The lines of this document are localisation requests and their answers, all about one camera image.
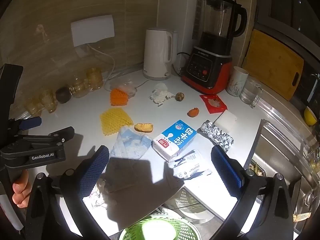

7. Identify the white electric kettle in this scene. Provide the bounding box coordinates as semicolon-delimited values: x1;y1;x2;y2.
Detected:
143;27;178;81

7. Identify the straw scrubbing brush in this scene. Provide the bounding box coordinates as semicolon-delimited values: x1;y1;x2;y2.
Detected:
291;211;312;223

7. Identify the blue face mask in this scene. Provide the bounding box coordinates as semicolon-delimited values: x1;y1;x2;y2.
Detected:
110;126;153;160

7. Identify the crumpled white tissue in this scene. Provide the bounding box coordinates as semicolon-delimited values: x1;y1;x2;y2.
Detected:
149;82;175;107

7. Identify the amber glass cup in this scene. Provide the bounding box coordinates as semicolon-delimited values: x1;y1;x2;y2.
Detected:
70;76;90;98
86;67;104;90
40;89;58;113
24;97;42;117

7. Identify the person's left hand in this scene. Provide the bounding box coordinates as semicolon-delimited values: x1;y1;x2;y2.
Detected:
12;170;32;208

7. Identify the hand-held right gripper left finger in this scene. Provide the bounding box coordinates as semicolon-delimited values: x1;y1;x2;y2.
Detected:
25;144;110;240

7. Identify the orange foam fruit net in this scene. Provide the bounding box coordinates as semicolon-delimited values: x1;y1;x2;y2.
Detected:
110;88;130;107

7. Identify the white wall outlet cover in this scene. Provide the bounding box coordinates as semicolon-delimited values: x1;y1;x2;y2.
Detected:
70;15;115;47

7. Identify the stainless steel sink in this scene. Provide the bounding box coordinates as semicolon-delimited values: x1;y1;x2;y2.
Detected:
244;119;320;235

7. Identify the black power cable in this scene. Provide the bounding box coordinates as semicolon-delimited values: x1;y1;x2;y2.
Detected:
176;52;191;77

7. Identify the yellow bowl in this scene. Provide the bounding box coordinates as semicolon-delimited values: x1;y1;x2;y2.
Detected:
304;106;318;127

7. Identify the brown cardboard piece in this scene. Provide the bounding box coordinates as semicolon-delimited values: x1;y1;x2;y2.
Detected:
99;156;185;194

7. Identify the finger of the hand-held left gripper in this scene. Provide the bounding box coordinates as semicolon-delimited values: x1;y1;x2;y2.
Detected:
7;116;42;136
11;126;75;150

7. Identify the blue white milk carton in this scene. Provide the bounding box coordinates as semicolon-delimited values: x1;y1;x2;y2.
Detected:
152;119;198;162

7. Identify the dark round fruit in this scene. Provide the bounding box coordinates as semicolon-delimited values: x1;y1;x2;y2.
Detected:
55;86;72;104

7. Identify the clear glass measuring cup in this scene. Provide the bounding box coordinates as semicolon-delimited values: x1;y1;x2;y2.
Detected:
239;76;264;105

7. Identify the silver foil wrapper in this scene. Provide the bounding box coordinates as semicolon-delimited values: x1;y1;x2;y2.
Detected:
200;120;234;153

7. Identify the clear plastic bag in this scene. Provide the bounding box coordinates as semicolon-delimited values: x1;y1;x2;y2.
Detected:
110;79;138;98

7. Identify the white plastic wrap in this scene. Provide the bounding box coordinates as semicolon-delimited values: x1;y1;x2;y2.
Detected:
82;179;113;209

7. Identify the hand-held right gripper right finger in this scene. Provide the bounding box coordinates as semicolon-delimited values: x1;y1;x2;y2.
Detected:
211;145;295;240

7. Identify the wooden cutting board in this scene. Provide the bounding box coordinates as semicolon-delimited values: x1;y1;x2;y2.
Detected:
241;29;305;102

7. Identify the red snack packet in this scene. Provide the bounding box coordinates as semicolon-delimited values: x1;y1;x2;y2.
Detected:
199;93;228;114

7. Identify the yellow bread piece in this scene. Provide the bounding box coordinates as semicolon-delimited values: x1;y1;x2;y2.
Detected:
134;122;153;133

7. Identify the white printed plastic packet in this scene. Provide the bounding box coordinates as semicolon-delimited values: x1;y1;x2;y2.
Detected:
167;149;213;181

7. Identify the yellow foam fruit net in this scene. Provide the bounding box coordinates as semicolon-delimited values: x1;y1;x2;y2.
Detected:
99;107;134;137

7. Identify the green plastic basket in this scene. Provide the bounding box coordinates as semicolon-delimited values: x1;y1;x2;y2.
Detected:
118;212;200;240

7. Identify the white printed mug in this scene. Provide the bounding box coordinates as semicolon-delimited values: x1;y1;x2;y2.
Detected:
226;66;249;97

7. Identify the white power cable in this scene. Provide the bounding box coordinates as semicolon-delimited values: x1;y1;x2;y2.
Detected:
86;42;152;92

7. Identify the red black rice cooker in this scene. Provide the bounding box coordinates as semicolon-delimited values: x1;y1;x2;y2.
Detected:
180;0;248;95

